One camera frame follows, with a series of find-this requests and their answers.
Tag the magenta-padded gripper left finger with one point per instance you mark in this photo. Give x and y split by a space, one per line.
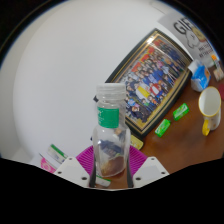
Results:
71 168

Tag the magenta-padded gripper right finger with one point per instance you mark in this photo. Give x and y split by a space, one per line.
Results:
150 168

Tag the clear bottle with white cap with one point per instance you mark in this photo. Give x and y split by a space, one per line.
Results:
111 133

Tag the green and white shuttlecock tube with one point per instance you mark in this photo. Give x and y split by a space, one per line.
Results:
57 152

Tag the pink shuttlecock tube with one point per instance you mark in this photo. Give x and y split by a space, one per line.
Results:
48 165

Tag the amber pump bottle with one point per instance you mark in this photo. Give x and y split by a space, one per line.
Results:
136 142

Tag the green soap bar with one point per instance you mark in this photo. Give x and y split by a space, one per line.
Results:
180 112
162 128

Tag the white mug with yellow rim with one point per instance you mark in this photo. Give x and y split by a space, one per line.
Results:
210 103

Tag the framed group photo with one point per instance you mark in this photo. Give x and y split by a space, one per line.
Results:
153 76

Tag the flat round red coaster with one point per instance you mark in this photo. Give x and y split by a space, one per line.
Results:
222 91

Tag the small patterned box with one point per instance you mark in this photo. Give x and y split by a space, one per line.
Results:
219 71

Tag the white paper gift bag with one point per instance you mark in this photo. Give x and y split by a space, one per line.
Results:
186 30

